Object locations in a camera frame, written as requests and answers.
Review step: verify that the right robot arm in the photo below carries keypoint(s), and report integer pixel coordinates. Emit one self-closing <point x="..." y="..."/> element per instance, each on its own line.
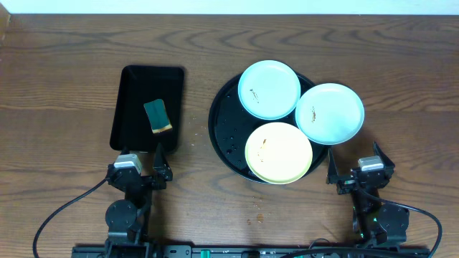
<point x="376" y="223"/>

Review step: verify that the light blue plate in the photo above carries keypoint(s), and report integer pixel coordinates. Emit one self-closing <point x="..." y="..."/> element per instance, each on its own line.
<point x="269" y="90"/>

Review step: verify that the yellow plate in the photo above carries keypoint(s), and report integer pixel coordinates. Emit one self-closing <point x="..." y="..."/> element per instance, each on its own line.
<point x="278" y="153"/>

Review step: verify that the black rectangular tray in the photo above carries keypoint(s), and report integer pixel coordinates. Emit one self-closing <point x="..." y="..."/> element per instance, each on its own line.
<point x="140" y="84"/>

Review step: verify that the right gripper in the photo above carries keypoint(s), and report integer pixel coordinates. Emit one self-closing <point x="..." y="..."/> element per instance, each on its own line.
<point x="332" y="178"/>

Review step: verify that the black round tray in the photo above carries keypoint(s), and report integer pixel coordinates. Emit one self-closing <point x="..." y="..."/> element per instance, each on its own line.
<point x="230" y="125"/>

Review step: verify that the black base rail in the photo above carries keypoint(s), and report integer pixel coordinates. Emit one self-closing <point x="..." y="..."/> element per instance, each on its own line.
<point x="186" y="251"/>

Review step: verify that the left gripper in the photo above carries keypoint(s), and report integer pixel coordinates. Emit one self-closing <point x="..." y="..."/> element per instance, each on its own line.
<point x="144" y="179"/>

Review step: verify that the green and yellow sponge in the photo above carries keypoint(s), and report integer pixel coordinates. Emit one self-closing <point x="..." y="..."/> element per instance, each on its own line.
<point x="157" y="116"/>

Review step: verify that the pale blue plate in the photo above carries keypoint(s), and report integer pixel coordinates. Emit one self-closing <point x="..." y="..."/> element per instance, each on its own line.
<point x="330" y="113"/>

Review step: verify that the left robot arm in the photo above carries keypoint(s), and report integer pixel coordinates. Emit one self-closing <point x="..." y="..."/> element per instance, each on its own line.
<point x="127" y="219"/>

